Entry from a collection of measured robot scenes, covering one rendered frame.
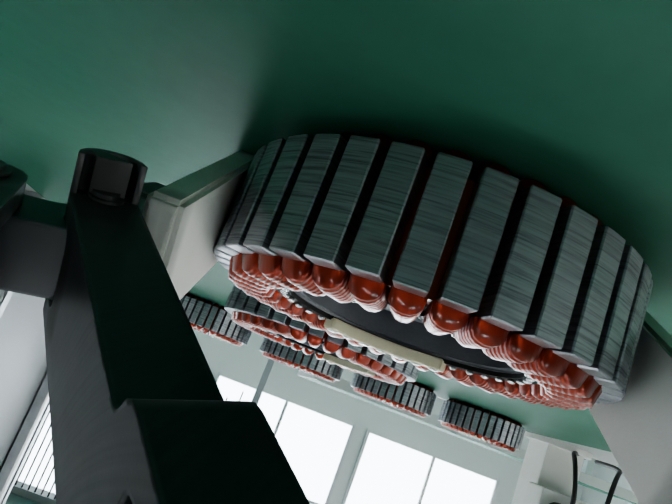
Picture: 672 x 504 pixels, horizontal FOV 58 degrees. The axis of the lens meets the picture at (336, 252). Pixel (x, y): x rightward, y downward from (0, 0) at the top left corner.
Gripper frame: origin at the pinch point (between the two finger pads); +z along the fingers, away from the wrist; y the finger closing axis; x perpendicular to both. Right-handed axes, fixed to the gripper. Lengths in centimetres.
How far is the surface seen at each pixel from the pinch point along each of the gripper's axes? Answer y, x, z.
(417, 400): 13, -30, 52
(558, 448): 37, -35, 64
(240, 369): -56, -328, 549
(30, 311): -25.6, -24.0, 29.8
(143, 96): -8.9, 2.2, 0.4
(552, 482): 38, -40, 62
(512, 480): 264, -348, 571
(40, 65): -12.2, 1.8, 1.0
